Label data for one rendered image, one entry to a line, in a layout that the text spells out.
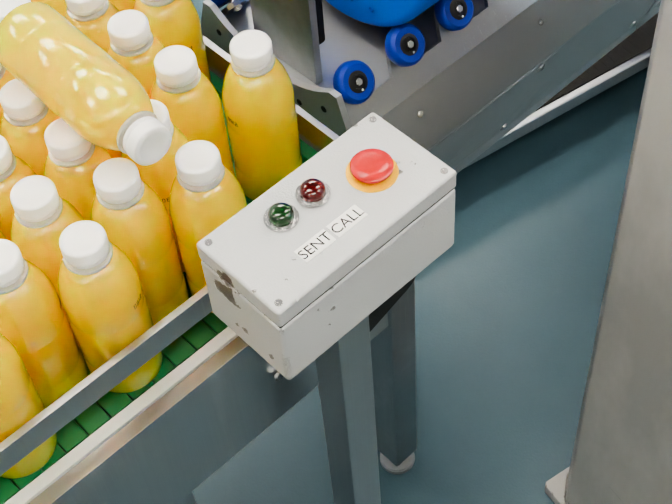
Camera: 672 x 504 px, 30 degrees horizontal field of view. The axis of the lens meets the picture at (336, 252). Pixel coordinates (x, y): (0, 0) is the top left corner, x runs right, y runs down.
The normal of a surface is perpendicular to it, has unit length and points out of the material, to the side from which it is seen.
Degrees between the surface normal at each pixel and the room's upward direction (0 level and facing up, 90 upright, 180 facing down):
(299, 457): 0
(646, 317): 90
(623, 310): 90
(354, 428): 90
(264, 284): 0
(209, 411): 90
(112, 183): 0
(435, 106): 70
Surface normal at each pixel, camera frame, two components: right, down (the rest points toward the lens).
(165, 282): 0.66, 0.57
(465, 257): -0.06, -0.60
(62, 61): -0.29, -0.38
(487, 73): 0.63, 0.32
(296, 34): -0.72, 0.58
